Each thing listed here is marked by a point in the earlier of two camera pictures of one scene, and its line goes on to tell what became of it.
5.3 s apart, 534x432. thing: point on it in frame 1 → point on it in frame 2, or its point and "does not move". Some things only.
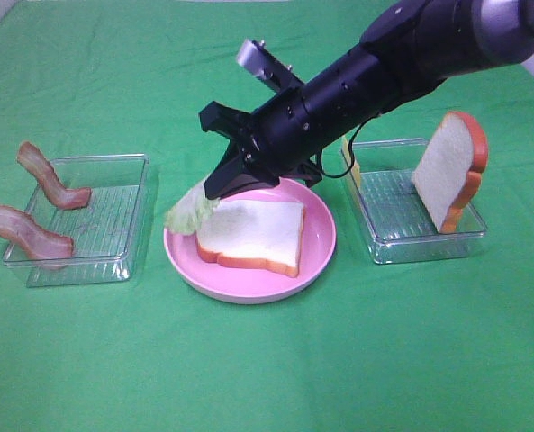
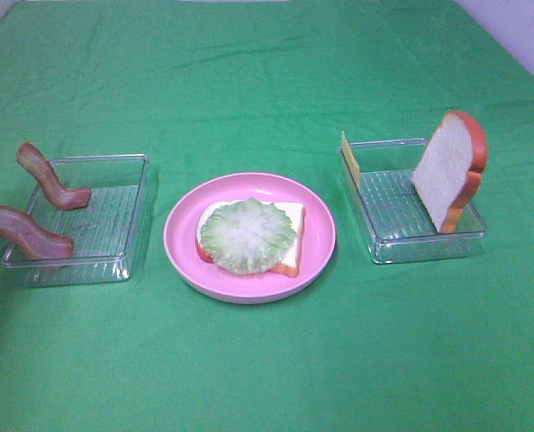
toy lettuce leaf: (192, 208) → (247, 237)
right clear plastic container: (398, 224) does not move
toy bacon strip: (7, 221) does not move
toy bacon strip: (31, 157) does not move
